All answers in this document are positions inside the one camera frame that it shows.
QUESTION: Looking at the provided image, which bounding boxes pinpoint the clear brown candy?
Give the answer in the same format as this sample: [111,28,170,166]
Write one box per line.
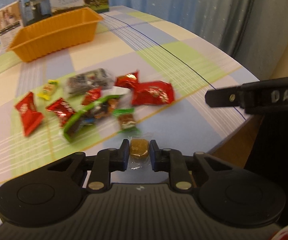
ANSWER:
[128,133,152,171]

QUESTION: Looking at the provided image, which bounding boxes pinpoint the green brown candy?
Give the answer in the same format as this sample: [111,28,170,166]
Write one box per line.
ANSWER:
[113,108,140,133]

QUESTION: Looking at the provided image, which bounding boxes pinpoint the long green snack bag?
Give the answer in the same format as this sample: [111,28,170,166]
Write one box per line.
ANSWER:
[63,95,123,142]

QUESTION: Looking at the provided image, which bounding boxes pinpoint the small shiny red candy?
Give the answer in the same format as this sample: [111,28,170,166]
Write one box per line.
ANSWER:
[81,87,102,106]

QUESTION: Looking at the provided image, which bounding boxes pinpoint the red candy white text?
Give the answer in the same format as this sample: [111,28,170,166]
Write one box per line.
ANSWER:
[46,98,76,128]

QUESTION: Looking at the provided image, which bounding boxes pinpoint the large red snack packet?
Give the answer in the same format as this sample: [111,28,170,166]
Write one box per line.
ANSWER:
[132,81,175,106]

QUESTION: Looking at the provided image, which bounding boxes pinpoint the red triangular snack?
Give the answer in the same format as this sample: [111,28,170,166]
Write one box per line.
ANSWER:
[14,92,44,137]

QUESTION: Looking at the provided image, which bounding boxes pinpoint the blue star curtain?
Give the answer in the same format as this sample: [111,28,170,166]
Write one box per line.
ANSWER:
[0,0,288,81]

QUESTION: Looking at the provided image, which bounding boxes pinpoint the small red candy top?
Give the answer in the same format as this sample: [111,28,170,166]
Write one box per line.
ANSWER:
[115,70,139,89]

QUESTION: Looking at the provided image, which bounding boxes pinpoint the grey clear snack packet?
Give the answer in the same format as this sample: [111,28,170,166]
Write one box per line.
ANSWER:
[63,68,115,98]

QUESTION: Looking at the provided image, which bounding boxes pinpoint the yellow wrapped candy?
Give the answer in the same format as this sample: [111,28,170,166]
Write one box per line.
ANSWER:
[37,80,59,101]

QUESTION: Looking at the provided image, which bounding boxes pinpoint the plaid tablecloth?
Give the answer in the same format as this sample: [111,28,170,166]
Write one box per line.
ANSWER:
[0,7,256,185]

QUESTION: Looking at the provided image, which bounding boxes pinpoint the orange plastic tray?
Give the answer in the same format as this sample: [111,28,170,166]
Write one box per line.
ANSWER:
[7,8,103,63]

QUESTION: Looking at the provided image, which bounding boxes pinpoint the glass jar with black lid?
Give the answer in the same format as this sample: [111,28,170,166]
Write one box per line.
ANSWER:
[25,0,51,25]

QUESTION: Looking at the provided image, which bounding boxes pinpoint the white product box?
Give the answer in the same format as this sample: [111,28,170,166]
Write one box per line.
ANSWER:
[0,0,25,48]

